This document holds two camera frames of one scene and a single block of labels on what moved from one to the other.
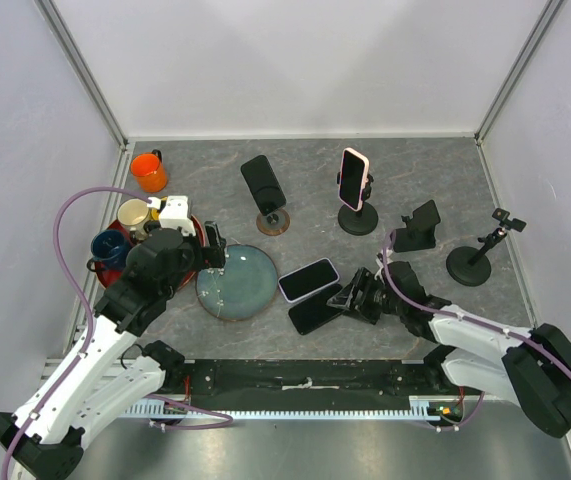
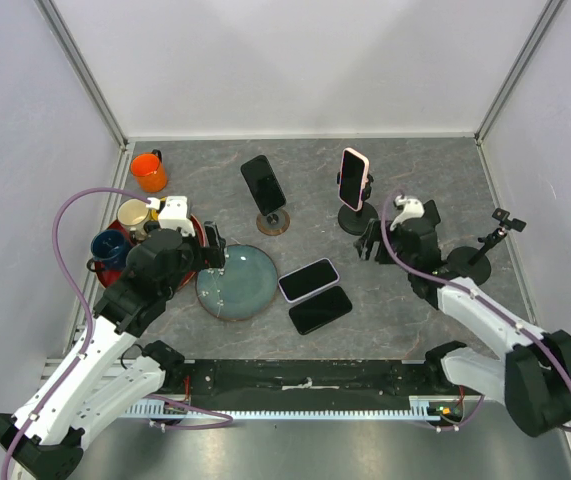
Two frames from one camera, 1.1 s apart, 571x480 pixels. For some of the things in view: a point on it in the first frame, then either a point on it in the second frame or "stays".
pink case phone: x=353 y=178 stays
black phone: x=313 y=311 stays
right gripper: x=364 y=281 -> x=364 y=243
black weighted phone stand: x=469 y=266 stays
